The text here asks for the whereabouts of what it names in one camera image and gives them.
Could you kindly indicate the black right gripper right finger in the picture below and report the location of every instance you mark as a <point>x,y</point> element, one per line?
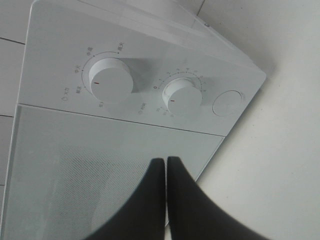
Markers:
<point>193,215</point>

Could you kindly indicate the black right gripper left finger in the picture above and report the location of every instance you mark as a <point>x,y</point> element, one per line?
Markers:
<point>143,215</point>

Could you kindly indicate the white microwave door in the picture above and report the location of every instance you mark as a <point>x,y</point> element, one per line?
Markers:
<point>69,173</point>

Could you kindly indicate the round white door button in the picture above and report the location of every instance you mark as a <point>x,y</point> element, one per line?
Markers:
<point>227,103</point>

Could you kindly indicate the lower white timer knob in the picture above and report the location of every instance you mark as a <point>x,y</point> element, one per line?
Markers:
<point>182,97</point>

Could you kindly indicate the upper white power knob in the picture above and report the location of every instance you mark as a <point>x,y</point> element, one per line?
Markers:
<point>110,80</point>

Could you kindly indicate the white microwave oven body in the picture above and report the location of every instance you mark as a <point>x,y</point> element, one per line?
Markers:
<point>159,41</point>

